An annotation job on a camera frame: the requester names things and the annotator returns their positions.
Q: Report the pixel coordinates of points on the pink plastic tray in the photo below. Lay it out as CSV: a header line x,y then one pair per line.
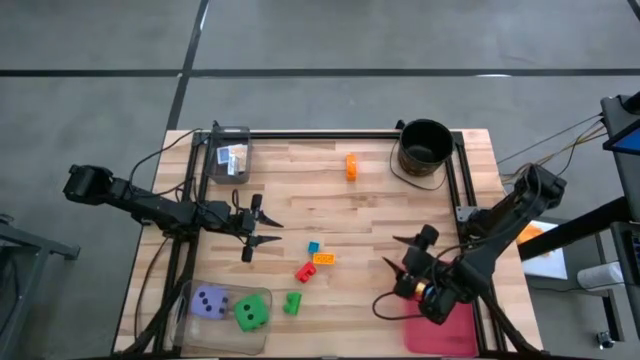
x,y
445,335

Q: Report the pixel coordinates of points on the clear plastic bin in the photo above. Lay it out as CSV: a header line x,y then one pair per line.
x,y
220,335

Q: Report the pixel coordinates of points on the small blue toy brick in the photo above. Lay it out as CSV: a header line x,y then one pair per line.
x,y
313,247

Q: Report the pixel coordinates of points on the grey side table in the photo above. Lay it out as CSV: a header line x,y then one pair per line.
x,y
50,245

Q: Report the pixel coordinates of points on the black bar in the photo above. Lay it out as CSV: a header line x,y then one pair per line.
x,y
575,230

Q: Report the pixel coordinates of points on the orange object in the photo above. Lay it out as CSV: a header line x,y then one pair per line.
x,y
530,234

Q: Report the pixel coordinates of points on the white paper sheet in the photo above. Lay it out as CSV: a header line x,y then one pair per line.
x,y
550,265

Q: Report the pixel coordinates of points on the blue tablet screen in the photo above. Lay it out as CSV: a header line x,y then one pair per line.
x,y
625,142

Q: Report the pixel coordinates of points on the red toy brick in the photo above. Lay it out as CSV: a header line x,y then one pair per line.
x,y
304,274

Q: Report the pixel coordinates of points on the short green toy brick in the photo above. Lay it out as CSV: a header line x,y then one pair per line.
x,y
292,305

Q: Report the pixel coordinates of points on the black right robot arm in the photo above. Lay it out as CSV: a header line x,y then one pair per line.
x,y
500,220

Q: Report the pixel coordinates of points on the grey translucent plastic bin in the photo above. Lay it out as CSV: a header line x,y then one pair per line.
x,y
227,172

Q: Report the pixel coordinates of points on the paper towel roll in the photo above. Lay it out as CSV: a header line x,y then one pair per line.
x,y
600,275

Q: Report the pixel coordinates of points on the orange toy brick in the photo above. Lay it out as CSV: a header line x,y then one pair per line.
x,y
351,167

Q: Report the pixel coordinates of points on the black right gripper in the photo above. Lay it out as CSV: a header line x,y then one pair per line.
x,y
417,262

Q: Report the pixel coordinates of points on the small caster wheel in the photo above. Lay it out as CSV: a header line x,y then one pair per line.
x,y
605,340

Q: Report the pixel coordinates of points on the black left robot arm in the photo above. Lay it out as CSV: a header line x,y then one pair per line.
x,y
150,205

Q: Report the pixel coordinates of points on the green foam die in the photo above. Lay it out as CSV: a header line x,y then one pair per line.
x,y
252,320

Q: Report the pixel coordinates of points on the blue white playing card box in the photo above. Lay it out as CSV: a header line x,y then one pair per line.
x,y
223,155

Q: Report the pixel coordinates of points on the black equipment stand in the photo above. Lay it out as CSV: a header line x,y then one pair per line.
x,y
622,175

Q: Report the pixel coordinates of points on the purple foam die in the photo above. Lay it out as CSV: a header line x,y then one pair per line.
x,y
210,302

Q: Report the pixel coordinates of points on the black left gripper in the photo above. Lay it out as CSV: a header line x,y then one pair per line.
x,y
245,222

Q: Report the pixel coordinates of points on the long yellow toy brick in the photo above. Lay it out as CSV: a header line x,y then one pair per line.
x,y
324,259

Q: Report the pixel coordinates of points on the black pumpkin face bucket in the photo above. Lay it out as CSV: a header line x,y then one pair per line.
x,y
425,147

